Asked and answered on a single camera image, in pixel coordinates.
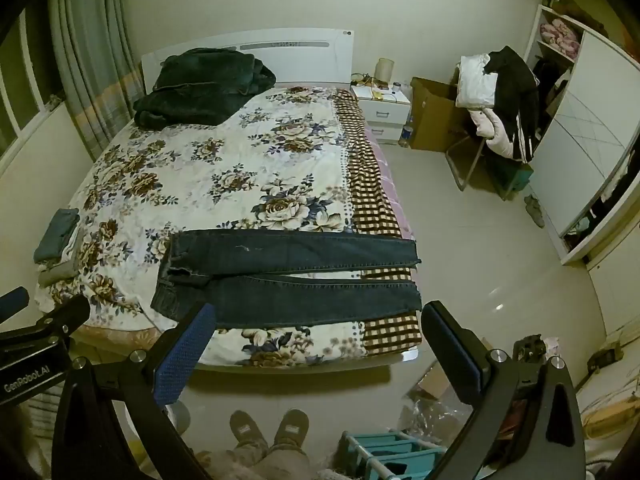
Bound white door panel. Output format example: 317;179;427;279
140;30;357;86

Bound dark green fleece blanket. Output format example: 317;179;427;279
132;47;277;129

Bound person's right shoe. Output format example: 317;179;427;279
272;408;310;451

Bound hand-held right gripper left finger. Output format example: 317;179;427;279
51;302;217;480

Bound person's shoe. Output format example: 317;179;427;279
229;410;270;451
272;408;310;451

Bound person's legs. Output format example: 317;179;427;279
200;447;321;480

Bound person's left shoe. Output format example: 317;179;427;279
229;410;270;451

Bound pair of slippers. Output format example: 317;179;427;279
524;195;546;228

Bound metal folding chair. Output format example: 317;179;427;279
445;135;531;201

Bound pink sheet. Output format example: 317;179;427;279
367;127;416;241

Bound folded grey-blue garment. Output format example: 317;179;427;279
33;208;81;264

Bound window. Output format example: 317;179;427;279
0;10;63;161

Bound dark blue jeans pants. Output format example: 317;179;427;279
151;229;423;330

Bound brown checked blanket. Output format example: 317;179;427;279
332;89;425;357

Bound pink floral bedding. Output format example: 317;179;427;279
539;17;583;58

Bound floral bedsheet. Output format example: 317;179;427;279
37;86;368;368

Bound grey striped curtain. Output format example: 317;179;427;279
47;0;146;161

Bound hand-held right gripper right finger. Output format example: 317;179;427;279
421;301;587;480

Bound cardboard box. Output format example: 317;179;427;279
410;76;473;153

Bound white garment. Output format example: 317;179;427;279
455;54;501;110

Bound white nightstand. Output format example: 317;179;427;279
350;82;412;145

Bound folded grey garment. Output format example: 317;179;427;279
37;242;83;288

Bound hanging dark clothes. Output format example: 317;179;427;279
530;55;573;116

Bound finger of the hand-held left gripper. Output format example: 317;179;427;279
42;294;92;342
0;286;30;322

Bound teal storage rack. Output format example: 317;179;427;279
332;430;451;480

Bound black jacket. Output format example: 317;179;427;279
487;46;541;163

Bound clear plastic bag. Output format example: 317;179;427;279
400;360;476;441

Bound white wardrobe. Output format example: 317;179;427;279
522;4;640;266

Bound black gadget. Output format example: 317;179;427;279
512;334;546;366

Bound pink garment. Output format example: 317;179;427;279
475;107;521;161

